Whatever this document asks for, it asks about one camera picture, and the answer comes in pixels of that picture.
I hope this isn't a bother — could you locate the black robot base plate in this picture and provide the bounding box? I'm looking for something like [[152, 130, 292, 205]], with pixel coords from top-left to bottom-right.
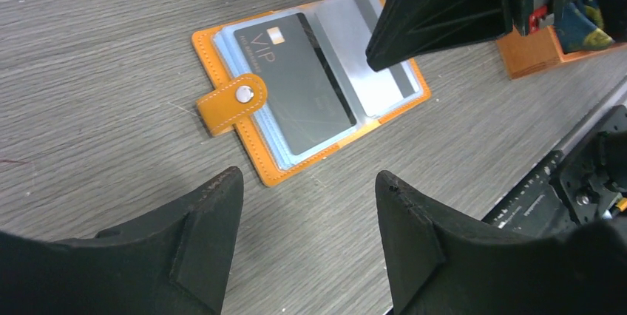
[[483, 105, 626, 237]]

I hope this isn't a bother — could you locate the silver magnetic stripe card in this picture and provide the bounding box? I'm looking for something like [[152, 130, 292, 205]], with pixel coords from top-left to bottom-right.
[[315, 0, 425, 118]]

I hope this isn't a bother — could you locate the dark rolled tie front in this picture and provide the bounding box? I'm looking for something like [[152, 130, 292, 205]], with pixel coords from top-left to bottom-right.
[[553, 0, 615, 54]]

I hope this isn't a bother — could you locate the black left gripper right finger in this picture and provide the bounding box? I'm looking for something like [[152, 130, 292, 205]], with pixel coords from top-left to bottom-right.
[[375, 171, 626, 314]]

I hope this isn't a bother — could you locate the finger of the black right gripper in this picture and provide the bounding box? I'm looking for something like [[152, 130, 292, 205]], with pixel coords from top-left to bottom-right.
[[365, 0, 513, 71]]

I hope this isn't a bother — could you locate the black VIP credit card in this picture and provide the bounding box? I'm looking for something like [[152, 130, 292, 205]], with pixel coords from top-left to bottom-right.
[[229, 11, 357, 161]]

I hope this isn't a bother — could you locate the wooden compartment organizer box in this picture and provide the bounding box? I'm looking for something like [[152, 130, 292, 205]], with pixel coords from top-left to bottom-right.
[[495, 27, 626, 79]]

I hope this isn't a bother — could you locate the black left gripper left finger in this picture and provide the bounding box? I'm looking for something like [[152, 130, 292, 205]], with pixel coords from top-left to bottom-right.
[[1, 166, 244, 314]]

